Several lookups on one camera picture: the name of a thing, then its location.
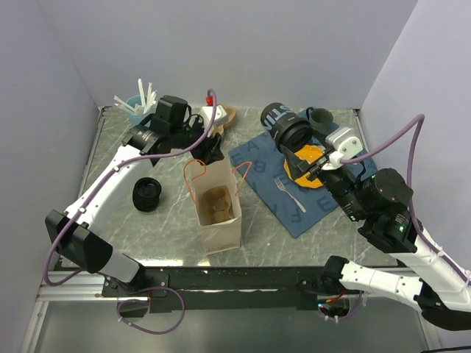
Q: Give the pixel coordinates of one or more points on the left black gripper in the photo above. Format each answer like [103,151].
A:
[209,151]

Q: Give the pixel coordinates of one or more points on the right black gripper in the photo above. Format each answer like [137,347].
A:
[296,165]

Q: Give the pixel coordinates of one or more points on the brown paper takeout bag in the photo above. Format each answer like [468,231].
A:
[199,178]

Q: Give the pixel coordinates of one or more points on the black coffee cup lid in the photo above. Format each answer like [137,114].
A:
[292,134]

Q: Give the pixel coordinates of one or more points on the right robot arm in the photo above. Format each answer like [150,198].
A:
[381,201]

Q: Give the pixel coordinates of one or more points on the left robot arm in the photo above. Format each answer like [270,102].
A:
[169,132]

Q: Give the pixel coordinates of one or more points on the orange dotted plate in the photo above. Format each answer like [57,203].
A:
[308,153]

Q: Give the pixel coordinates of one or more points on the silver fork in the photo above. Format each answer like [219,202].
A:
[283,188]

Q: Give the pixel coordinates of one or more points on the blue letter-print cloth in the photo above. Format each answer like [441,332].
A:
[267,164]

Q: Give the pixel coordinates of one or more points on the dark green mug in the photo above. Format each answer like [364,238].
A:
[319,119]

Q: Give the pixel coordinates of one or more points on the stack of black lids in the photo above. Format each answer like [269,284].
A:
[146,194]

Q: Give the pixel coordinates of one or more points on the white wrapped straw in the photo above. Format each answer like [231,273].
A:
[150,97]
[123,105]
[141,93]

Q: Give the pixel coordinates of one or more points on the blue plastic cup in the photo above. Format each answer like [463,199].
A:
[136,116]

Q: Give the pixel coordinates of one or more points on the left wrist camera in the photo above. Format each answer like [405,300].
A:
[212,115]

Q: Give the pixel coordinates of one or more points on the black mounting base rail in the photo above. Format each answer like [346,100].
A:
[225,288]

